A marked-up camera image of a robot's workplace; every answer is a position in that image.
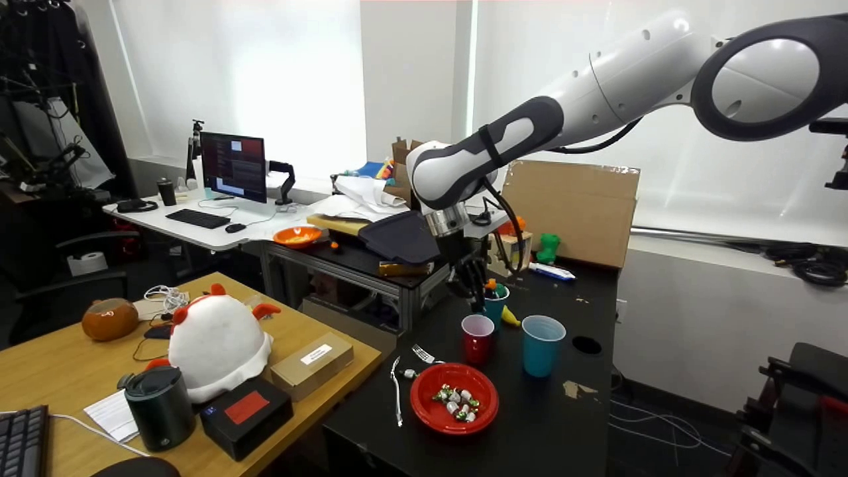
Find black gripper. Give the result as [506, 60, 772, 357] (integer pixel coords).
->
[433, 206, 487, 305]

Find sweets pile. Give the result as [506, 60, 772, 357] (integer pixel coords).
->
[433, 385, 480, 423]

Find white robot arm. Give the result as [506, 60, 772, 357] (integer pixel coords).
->
[405, 11, 848, 239]

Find red paper cup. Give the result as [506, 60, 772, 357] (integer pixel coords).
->
[462, 312, 496, 366]

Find empty blue cup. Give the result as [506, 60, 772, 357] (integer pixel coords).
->
[522, 316, 567, 378]

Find yellow toy banana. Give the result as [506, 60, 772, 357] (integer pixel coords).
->
[502, 305, 522, 326]

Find silver metal fork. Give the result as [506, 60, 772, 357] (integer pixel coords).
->
[412, 345, 446, 366]

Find cardboard box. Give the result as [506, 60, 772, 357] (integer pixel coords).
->
[384, 137, 416, 202]

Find red plastic bowl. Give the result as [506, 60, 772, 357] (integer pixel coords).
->
[409, 363, 502, 436]

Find large flat cardboard sheet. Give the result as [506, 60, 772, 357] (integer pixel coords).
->
[503, 158, 639, 267]

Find orange bowl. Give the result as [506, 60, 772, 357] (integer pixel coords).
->
[272, 226, 324, 248]

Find tan flat box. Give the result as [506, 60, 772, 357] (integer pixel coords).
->
[270, 332, 352, 399]

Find computer monitor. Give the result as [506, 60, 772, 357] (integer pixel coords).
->
[202, 131, 267, 202]

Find white plush chicken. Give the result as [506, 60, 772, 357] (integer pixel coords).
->
[148, 282, 272, 402]

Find black keyboard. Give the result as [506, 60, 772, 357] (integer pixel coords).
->
[165, 208, 230, 227]

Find black box red label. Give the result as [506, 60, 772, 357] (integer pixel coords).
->
[198, 377, 295, 461]

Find yellow wooden desk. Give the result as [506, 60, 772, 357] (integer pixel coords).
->
[0, 269, 384, 477]

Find black cylinder speaker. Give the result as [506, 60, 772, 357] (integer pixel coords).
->
[125, 369, 196, 449]

